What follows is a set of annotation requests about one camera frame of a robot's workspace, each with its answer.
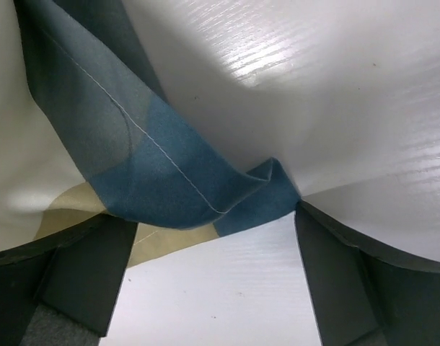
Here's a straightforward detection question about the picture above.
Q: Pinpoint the blue beige patchwork pillowcase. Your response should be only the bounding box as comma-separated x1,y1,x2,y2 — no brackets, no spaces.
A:
0,1,299,265

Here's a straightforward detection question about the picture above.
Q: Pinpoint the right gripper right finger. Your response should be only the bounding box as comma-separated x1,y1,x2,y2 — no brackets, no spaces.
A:
295,202,440,345

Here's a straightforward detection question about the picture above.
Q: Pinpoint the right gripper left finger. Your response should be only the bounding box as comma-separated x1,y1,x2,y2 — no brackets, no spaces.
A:
0,215,137,345

